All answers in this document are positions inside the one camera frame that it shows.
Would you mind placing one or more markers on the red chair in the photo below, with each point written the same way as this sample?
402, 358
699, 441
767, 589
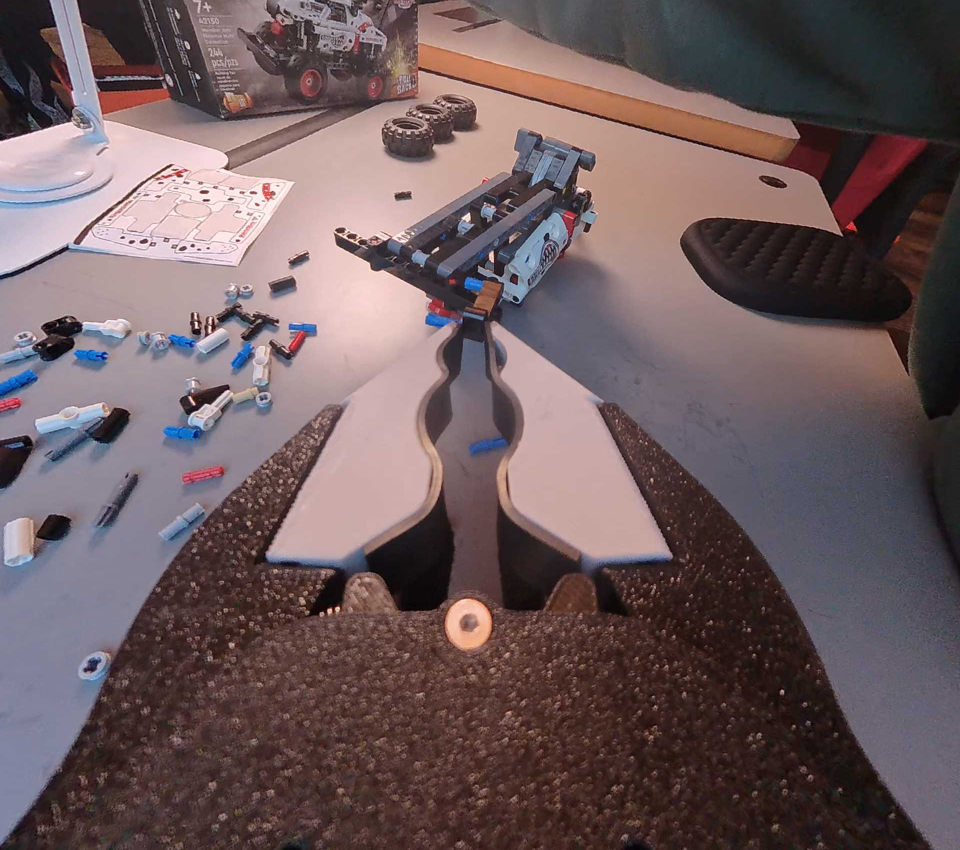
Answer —
885, 168

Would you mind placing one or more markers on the white sticker sheet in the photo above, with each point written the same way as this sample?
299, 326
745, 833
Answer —
187, 213

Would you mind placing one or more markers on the white book stand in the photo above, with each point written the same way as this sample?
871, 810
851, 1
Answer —
157, 164

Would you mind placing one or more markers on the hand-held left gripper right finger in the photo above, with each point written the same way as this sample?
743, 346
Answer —
585, 483

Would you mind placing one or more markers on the black toy rubber tyre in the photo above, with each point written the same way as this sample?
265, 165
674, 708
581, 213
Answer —
457, 110
409, 136
431, 119

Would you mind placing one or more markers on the white toy brick truck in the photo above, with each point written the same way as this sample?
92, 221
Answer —
540, 258

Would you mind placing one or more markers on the grey desk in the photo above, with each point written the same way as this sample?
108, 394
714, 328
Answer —
750, 415

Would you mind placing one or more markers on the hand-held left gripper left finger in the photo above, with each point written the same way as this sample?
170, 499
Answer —
360, 483

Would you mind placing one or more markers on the white table with wood edge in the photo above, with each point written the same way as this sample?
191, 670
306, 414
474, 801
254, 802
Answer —
525, 52

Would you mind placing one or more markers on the light grey pin piece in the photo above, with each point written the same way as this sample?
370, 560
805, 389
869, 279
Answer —
181, 522

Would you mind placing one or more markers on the black textured armrest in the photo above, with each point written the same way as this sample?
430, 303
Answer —
787, 265

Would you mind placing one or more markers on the toy truck cardboard box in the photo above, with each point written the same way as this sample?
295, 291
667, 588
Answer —
195, 63

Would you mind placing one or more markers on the scattered loose brick pieces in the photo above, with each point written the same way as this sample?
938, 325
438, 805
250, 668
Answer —
214, 340

